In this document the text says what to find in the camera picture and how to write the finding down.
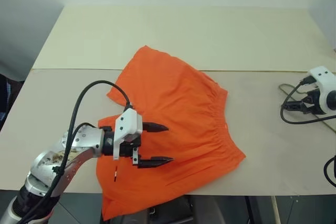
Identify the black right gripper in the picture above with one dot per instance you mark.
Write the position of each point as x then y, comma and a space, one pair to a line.
313, 100

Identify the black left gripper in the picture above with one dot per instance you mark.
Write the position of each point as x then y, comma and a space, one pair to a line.
128, 149

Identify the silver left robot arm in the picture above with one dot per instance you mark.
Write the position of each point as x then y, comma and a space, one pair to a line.
84, 140

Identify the orange shorts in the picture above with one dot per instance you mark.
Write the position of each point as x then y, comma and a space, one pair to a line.
181, 119

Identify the light wooden stick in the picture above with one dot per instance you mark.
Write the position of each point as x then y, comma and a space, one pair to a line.
276, 211

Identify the person in dark checked clothing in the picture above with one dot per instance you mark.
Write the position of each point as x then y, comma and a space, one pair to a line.
4, 98

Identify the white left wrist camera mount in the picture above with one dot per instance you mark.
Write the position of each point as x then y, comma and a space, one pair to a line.
128, 120

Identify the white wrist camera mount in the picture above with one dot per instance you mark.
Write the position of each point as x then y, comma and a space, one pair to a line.
324, 82
128, 120

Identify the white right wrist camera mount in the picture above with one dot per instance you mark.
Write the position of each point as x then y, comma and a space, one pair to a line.
324, 82

